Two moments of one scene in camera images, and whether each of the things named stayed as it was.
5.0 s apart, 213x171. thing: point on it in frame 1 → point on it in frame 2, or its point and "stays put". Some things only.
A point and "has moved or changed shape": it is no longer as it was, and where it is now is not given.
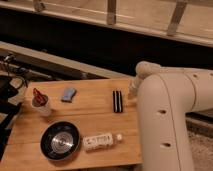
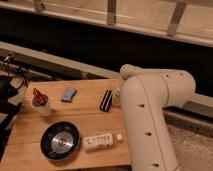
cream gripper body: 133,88 → 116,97
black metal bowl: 59,140 stays put
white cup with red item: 39,103 stays put
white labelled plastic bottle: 100,141 stays put
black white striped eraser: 117,101 has moved or changed shape
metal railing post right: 181,4 stays put
